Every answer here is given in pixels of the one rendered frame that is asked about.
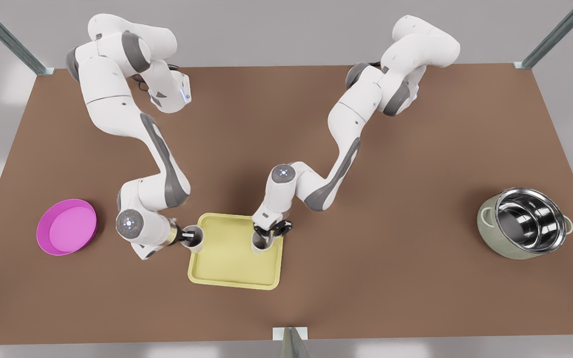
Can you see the magenta round plate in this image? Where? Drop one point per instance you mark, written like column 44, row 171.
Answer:
column 67, row 227

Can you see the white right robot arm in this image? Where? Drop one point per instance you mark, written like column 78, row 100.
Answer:
column 117, row 107

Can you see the yellow square tray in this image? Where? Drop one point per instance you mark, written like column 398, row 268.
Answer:
column 234, row 261

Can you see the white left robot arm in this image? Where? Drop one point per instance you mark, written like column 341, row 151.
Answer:
column 351, row 112

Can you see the silver frame post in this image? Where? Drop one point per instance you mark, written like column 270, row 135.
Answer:
column 290, row 342
column 557, row 32
column 5, row 36

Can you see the green pot with steel interior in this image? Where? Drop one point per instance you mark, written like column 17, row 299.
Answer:
column 525, row 223

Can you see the white IKEA cup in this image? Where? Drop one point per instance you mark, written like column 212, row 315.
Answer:
column 261, row 244
column 194, row 241

